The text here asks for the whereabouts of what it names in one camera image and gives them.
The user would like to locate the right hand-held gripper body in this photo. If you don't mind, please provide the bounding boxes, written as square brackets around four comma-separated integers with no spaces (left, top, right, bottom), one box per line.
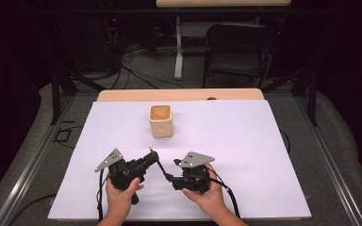
[172,152,216,195]

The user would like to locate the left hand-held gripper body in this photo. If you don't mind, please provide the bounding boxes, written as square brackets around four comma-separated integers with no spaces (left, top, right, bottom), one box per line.
[94,148,150,205]

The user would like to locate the beige square pen holder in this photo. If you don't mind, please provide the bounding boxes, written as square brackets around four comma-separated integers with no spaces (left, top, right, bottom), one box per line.
[148,104,174,138]

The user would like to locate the person's left hand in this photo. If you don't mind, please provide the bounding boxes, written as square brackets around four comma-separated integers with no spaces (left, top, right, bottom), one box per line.
[105,176,145,218]

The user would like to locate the person's right hand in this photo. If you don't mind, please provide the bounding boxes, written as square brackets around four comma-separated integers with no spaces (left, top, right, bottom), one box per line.
[182,163,231,218]

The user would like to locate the white table sheet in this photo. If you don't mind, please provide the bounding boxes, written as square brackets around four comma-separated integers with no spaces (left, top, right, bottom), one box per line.
[47,99,312,220]

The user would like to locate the black metal stand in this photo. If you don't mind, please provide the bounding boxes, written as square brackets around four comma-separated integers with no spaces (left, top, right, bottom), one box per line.
[260,61,319,127]
[50,66,107,126]

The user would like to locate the white desk leg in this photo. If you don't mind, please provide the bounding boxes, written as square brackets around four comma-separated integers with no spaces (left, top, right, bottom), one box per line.
[173,16,184,80]

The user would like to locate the black folding chair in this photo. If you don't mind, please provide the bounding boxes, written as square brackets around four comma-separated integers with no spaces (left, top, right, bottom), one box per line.
[202,22,279,89]

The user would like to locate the light wooden desk top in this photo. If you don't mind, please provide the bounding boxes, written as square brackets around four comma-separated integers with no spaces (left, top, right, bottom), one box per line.
[155,0,293,8]

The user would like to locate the left hand-held gripper cable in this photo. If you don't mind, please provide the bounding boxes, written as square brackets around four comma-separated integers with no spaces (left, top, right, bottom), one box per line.
[95,169,111,222]

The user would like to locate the hand-held gripper cable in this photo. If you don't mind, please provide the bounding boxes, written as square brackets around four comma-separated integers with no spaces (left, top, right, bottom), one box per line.
[95,169,111,222]
[206,173,241,219]

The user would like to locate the right hand-held gripper cable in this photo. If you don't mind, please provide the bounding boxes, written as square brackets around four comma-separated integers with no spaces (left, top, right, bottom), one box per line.
[206,173,241,219]

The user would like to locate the bundle of floor cables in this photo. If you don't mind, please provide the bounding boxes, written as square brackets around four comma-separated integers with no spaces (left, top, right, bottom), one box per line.
[106,43,187,90]

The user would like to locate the aluminium floor rail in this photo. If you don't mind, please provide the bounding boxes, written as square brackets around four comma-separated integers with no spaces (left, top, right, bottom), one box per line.
[0,93,77,226]
[294,93,362,226]

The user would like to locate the black floor cable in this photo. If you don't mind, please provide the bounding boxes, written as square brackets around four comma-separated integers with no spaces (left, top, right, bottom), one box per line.
[8,193,58,226]

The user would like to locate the thin black cable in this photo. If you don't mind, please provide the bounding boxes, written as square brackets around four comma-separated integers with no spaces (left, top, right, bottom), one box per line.
[278,128,292,154]

